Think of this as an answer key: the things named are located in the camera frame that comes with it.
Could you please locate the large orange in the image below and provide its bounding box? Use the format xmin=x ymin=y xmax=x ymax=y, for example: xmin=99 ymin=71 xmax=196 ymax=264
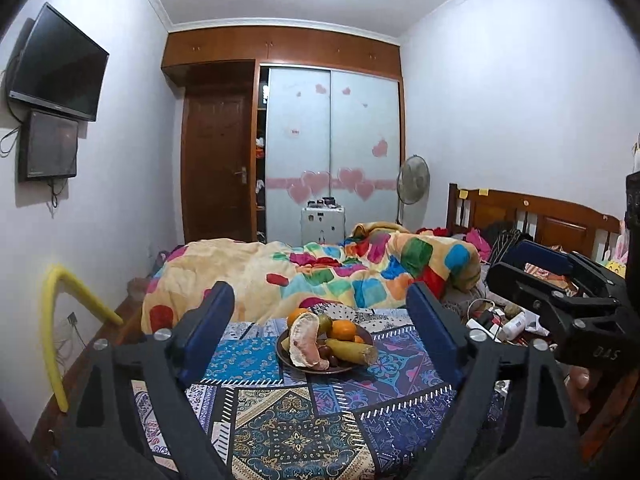
xmin=286 ymin=308 xmax=308 ymax=327

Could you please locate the peeled pomelo piece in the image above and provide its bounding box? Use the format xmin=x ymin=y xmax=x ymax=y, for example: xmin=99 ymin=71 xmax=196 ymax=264
xmin=288 ymin=312 xmax=330 ymax=372

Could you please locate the orange with Dole sticker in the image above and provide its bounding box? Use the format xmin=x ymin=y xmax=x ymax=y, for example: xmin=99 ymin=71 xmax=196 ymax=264
xmin=328 ymin=320 xmax=358 ymax=341

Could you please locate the yellow-green sugarcane stick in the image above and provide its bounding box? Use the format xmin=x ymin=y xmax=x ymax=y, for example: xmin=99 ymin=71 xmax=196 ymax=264
xmin=318 ymin=314 xmax=333 ymax=336

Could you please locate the person's hand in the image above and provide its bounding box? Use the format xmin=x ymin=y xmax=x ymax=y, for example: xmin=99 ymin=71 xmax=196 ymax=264
xmin=565 ymin=366 xmax=590 ymax=416

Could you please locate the wooden headboard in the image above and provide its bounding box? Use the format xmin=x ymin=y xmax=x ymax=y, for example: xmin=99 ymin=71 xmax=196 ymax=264
xmin=446 ymin=183 xmax=622 ymax=259

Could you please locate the blue patterned bed sheet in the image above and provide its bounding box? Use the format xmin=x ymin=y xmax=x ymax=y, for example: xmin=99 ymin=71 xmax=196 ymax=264
xmin=130 ymin=296 xmax=511 ymax=480

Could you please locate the standing electric fan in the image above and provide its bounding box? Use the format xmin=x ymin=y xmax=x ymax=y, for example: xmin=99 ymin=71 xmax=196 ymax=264
xmin=396 ymin=155 xmax=431 ymax=224

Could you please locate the yellow foam tube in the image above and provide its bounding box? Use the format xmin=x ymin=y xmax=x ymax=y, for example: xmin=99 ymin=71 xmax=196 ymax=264
xmin=40 ymin=264 xmax=125 ymax=414

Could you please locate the purple ceramic plate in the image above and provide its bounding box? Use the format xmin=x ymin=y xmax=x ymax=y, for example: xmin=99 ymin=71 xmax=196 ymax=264
xmin=276 ymin=325 xmax=376 ymax=375

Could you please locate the colourful patchwork blanket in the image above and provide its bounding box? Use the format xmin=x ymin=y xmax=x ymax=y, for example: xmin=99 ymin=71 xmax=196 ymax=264
xmin=141 ymin=222 xmax=480 ymax=335

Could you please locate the white box appliance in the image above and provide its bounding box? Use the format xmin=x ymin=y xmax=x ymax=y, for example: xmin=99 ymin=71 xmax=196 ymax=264
xmin=300 ymin=197 xmax=346 ymax=245

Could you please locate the white wardrobe with hearts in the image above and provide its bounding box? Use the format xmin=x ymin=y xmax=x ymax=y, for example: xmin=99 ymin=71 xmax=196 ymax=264
xmin=259 ymin=66 xmax=401 ymax=246

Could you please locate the brown wooden door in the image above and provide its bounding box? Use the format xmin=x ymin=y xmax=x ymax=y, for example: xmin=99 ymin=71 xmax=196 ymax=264
xmin=180 ymin=61 xmax=255 ymax=242

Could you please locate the small black wall monitor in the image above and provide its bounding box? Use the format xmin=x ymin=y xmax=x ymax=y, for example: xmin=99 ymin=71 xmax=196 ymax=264
xmin=17 ymin=110 xmax=79 ymax=182

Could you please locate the black wall television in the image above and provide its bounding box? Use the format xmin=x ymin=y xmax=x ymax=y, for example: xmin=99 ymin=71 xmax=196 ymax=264
xmin=9 ymin=3 xmax=110 ymax=122

